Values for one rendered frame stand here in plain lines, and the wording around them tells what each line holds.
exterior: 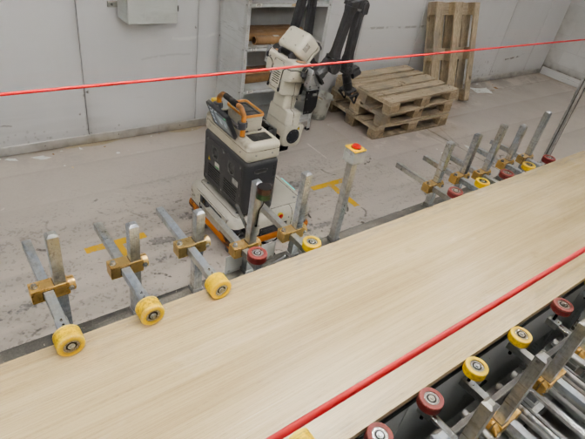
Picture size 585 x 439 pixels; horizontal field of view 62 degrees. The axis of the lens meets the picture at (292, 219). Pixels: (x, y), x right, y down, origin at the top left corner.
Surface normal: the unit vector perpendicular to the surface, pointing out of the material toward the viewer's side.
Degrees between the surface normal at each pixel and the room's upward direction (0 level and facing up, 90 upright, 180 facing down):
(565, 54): 90
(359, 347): 0
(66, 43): 90
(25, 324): 0
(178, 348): 0
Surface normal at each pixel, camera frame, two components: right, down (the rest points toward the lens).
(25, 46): 0.58, 0.55
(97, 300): 0.15, -0.80
